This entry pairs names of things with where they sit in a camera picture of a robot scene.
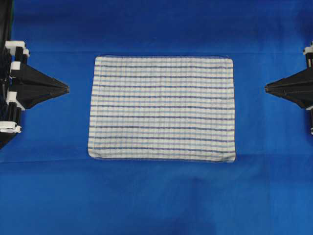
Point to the blue table cloth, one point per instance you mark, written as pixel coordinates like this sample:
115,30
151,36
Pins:
49,185

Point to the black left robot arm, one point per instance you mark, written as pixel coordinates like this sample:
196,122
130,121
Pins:
6,18

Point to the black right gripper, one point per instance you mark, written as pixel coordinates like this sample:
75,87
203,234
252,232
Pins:
303,99

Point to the blue striped white towel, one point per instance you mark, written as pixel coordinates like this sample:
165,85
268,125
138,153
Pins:
162,107

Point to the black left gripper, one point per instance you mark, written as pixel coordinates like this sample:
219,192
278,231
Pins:
37,87

